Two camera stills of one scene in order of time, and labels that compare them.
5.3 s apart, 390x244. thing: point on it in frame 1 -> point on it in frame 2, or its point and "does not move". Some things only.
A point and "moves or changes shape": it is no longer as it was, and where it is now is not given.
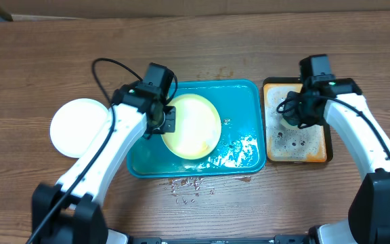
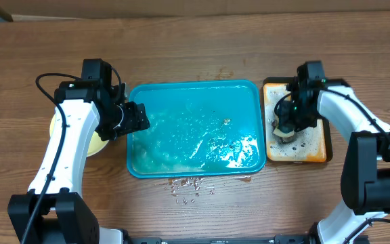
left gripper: [170, 125] -> [137, 120]
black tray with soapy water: [286, 144] does not move
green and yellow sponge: [285, 124] moves or changes shape
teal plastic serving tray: [241, 150] does not move
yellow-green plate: [198, 127] moves or changes shape
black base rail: [279, 239] does not move
